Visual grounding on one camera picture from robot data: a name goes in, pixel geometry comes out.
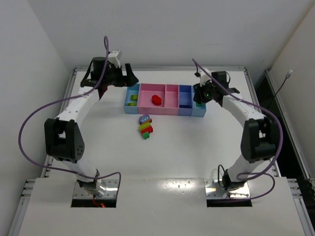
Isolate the small green lego brick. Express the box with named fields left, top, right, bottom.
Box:
left=142, top=132, right=150, bottom=139

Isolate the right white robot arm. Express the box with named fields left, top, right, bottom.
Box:
left=193, top=70, right=280, bottom=190

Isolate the periwinkle blue bin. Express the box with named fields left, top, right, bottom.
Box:
left=178, top=85, right=192, bottom=116

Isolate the purple flower lego piece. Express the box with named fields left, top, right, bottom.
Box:
left=138, top=114, right=150, bottom=124

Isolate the light blue bin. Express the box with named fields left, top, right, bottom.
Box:
left=191, top=87, right=207, bottom=117
left=124, top=83, right=140, bottom=114

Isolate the white front board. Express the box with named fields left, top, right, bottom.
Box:
left=19, top=178, right=304, bottom=236

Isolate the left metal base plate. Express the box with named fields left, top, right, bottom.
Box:
left=73, top=178, right=119, bottom=200

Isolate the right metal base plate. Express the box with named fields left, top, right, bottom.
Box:
left=204, top=179, right=251, bottom=200

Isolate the metal base plate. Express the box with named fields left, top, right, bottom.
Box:
left=73, top=178, right=119, bottom=200
left=204, top=179, right=251, bottom=200

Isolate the red round lego piece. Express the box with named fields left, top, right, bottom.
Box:
left=152, top=94, right=162, bottom=106

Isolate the wrist white camera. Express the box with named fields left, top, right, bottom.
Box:
left=194, top=69, right=211, bottom=87
left=108, top=50, right=122, bottom=68

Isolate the pink divided tray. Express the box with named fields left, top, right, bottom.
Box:
left=137, top=83, right=179, bottom=115

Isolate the multicolour lego block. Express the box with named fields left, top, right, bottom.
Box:
left=139, top=118, right=153, bottom=135

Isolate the yellow lego brick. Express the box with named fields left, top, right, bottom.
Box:
left=130, top=94, right=138, bottom=101

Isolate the purple lego brick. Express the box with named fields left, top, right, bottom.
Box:
left=179, top=105, right=192, bottom=109

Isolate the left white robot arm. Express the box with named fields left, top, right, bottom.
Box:
left=44, top=51, right=139, bottom=197

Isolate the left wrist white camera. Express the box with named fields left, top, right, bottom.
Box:
left=108, top=50, right=122, bottom=68

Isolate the right light blue bin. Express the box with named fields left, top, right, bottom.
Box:
left=191, top=87, right=207, bottom=117

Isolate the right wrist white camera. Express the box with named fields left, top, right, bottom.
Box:
left=194, top=69, right=211, bottom=87

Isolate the left light blue bin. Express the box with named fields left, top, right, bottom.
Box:
left=124, top=83, right=140, bottom=114

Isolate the black wall cable with plug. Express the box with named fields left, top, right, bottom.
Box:
left=269, top=69, right=293, bottom=99

